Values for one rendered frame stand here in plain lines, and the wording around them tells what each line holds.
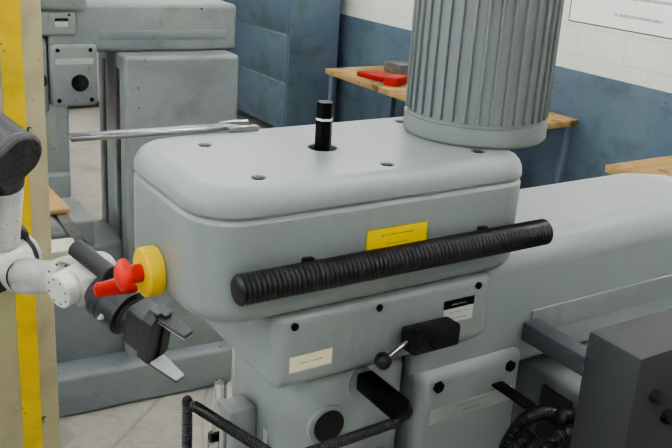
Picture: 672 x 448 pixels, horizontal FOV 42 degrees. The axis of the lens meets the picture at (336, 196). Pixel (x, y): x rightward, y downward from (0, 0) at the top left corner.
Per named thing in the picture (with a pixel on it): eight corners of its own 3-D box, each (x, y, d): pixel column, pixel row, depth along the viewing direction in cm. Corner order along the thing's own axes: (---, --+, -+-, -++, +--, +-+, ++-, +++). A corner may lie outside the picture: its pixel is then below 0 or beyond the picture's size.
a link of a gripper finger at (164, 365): (186, 373, 155) (162, 353, 157) (173, 381, 152) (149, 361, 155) (185, 379, 155) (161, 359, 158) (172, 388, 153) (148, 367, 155)
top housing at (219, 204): (202, 339, 93) (204, 198, 88) (121, 254, 114) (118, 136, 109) (523, 269, 117) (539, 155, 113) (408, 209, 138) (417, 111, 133)
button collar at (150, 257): (150, 306, 100) (150, 257, 98) (132, 286, 105) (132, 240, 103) (167, 303, 101) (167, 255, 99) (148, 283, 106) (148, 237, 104)
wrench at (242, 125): (73, 145, 104) (72, 138, 104) (65, 136, 107) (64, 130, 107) (258, 131, 116) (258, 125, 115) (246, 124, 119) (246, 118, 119)
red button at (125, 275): (122, 299, 99) (121, 267, 98) (110, 286, 102) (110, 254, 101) (149, 294, 101) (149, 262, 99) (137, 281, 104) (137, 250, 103)
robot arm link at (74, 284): (85, 334, 155) (44, 300, 160) (130, 308, 163) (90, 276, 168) (90, 287, 149) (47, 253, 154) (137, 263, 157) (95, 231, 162)
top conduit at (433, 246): (243, 312, 90) (244, 281, 89) (226, 297, 94) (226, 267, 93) (552, 248, 114) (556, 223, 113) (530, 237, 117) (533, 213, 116)
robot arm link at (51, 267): (86, 302, 157) (44, 299, 166) (124, 281, 164) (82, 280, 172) (75, 268, 156) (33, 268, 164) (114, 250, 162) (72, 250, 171)
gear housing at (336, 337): (273, 397, 102) (277, 320, 99) (190, 313, 121) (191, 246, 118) (489, 338, 119) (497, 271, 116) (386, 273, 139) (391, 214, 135)
